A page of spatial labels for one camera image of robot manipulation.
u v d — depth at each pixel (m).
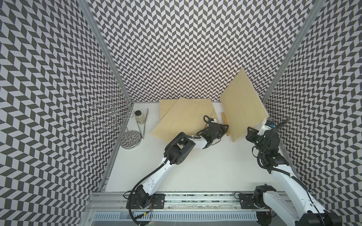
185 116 1.03
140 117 0.99
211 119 1.03
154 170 0.62
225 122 0.99
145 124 1.04
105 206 0.72
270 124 0.67
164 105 1.14
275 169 0.55
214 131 0.79
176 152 0.61
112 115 0.97
